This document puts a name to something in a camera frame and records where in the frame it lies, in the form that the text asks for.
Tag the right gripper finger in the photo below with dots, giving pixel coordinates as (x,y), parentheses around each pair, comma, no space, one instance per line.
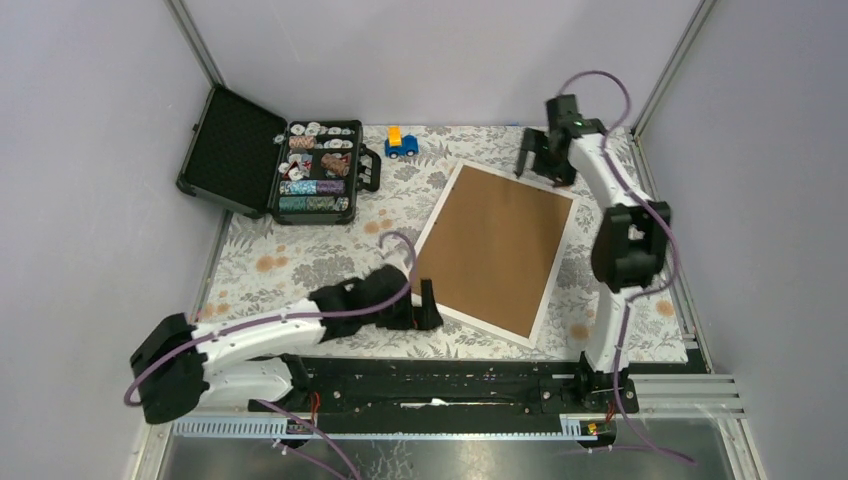
(563,176)
(532,140)

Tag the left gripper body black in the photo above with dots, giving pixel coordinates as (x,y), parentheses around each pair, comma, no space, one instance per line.
(400,315)

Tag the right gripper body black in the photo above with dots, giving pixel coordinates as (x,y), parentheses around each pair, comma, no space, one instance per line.
(545,160)

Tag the white picture frame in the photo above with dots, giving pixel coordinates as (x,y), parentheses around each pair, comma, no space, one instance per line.
(550,285)

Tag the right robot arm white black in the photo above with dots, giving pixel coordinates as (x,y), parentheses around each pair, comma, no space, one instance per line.
(629,249)

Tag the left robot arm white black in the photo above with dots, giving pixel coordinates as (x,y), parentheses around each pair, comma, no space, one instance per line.
(180,366)

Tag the blue yellow toy truck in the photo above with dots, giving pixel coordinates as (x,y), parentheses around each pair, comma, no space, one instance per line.
(399,144)

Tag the black poker chip case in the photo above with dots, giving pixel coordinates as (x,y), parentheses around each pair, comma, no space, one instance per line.
(253,162)

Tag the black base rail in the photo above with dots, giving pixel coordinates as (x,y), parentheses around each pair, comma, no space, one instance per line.
(406,387)

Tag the white slotted cable duct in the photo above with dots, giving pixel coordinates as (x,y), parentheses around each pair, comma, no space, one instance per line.
(422,426)

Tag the right aluminium corner post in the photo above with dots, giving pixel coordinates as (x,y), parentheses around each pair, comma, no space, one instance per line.
(690,34)

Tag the aluminium corner post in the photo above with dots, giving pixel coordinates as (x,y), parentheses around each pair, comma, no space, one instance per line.
(191,33)
(690,34)

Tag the left aluminium corner post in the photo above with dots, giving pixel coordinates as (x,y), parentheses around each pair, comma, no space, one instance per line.
(191,33)

